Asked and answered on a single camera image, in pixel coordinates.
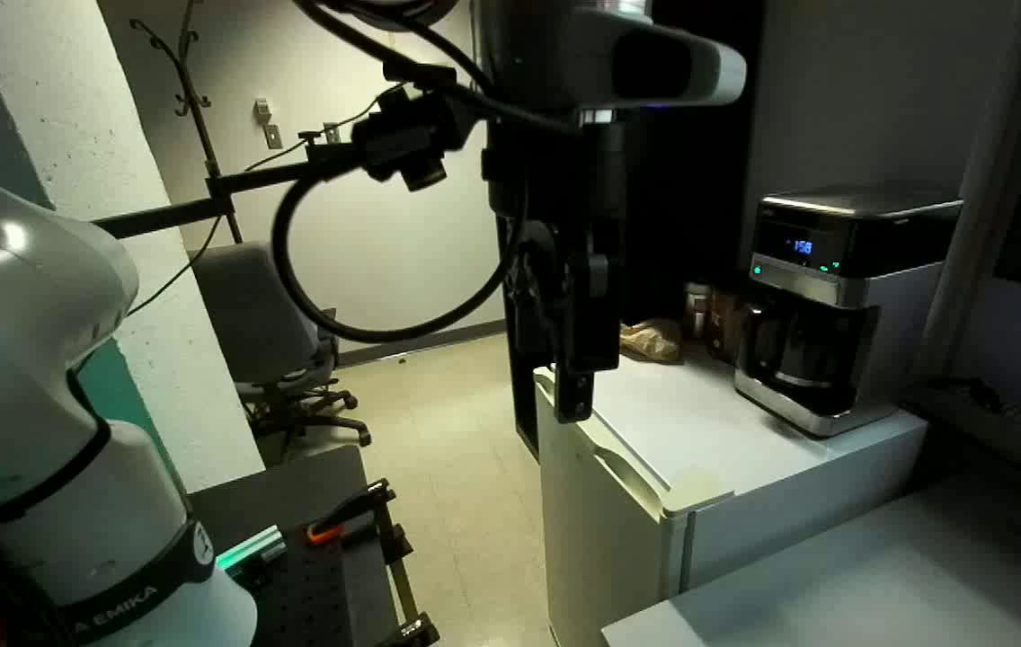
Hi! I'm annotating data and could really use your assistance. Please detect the brown crumpled bag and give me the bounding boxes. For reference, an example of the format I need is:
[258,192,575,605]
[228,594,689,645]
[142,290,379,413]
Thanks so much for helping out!
[616,312,689,367]

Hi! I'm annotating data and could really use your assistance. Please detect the black boom rod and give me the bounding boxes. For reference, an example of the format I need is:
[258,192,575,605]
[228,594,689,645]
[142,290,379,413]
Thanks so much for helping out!
[90,156,351,240]

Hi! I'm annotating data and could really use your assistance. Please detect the black silver coffee machine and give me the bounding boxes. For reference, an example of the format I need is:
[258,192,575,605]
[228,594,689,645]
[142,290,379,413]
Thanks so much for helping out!
[729,187,967,443]

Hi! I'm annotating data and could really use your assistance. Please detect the black looped cable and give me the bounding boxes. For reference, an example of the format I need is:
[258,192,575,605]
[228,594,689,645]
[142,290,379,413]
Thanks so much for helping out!
[268,173,530,348]

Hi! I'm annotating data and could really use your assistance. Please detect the black cylindrical device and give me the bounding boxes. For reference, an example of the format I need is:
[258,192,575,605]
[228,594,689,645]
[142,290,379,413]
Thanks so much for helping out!
[746,297,852,389]

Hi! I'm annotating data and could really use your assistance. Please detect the black coat rack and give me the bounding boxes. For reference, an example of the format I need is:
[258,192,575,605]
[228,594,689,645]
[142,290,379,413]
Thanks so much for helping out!
[130,7,250,248]

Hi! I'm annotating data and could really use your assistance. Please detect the dark glass jar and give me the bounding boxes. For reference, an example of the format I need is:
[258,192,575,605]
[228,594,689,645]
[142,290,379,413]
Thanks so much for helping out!
[685,279,748,367]

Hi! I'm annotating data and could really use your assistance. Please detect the orange handled clamp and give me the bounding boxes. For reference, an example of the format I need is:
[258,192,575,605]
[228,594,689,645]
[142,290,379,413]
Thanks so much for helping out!
[300,473,402,555]

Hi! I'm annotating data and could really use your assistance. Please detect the wall switch plate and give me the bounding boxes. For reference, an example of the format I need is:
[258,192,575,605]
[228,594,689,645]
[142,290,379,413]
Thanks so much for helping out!
[250,96,289,156]

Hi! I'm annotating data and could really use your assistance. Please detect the grey window curtain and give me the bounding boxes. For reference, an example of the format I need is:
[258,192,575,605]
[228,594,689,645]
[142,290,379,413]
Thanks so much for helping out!
[915,0,1021,352]

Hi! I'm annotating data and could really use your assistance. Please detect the grey office chair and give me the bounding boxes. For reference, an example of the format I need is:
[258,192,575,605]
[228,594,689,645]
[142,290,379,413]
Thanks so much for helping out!
[191,240,379,466]

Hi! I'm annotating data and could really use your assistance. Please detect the black bar clamp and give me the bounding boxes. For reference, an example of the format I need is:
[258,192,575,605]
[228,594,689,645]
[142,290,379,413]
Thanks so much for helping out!
[369,513,442,647]

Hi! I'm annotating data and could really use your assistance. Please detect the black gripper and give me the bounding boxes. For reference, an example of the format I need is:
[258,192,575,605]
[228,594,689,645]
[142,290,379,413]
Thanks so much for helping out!
[484,108,634,428]

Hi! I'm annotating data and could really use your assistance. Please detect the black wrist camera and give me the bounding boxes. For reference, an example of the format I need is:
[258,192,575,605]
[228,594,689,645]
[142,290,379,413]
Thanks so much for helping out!
[344,84,474,198]

